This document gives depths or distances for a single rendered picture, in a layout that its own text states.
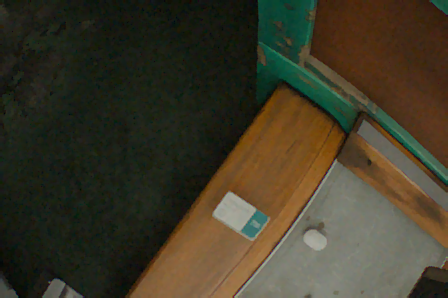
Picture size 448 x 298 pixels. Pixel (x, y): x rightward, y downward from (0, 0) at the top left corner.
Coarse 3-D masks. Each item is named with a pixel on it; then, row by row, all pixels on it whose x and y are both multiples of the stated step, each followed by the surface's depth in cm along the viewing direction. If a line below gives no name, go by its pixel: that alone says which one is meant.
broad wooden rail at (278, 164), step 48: (288, 96) 84; (240, 144) 83; (288, 144) 83; (336, 144) 84; (240, 192) 81; (288, 192) 81; (192, 240) 80; (240, 240) 80; (144, 288) 78; (192, 288) 78; (240, 288) 81
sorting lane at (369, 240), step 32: (320, 192) 84; (352, 192) 83; (320, 224) 82; (352, 224) 82; (384, 224) 82; (416, 224) 81; (288, 256) 81; (320, 256) 81; (352, 256) 81; (384, 256) 80; (416, 256) 80; (256, 288) 80; (288, 288) 80; (320, 288) 80; (352, 288) 79; (384, 288) 79
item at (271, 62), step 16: (272, 64) 83; (288, 64) 79; (272, 80) 89; (288, 80) 85; (304, 80) 80; (320, 80) 77; (320, 96) 81; (336, 96) 77; (336, 112) 82; (352, 112) 78
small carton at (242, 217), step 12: (228, 192) 79; (228, 204) 79; (240, 204) 79; (216, 216) 79; (228, 216) 79; (240, 216) 79; (252, 216) 79; (264, 216) 78; (240, 228) 78; (252, 228) 78; (252, 240) 79
